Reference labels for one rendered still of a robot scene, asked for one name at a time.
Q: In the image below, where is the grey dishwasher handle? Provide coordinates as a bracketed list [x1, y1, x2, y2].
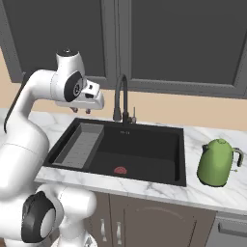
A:
[217, 221, 247, 239]

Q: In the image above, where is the black sink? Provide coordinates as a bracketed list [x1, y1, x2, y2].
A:
[42, 117, 188, 188]

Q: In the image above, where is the grey dishwasher door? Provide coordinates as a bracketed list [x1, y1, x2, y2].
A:
[205, 211, 247, 247]

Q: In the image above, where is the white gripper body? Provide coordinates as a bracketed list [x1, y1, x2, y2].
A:
[53, 91, 106, 112]

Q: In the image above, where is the green kettle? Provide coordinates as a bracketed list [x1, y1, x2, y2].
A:
[196, 137, 244, 188]

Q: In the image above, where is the black tap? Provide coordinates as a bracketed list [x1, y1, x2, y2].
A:
[112, 73, 138, 127]

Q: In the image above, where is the brown base cupboard door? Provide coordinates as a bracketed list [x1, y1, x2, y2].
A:
[109, 193, 217, 247]
[84, 191, 112, 247]

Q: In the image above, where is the grey sink drain tray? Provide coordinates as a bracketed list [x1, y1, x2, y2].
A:
[52, 123, 106, 170]

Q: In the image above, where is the silver cupboard handle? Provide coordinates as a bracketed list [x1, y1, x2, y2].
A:
[115, 221, 124, 246]
[99, 218, 108, 243]

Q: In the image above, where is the dark grey wall cupboard door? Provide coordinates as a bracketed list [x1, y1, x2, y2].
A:
[0, 0, 119, 90]
[117, 0, 247, 99]

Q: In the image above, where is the red sink strainer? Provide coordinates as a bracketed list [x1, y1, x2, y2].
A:
[113, 165, 128, 176]

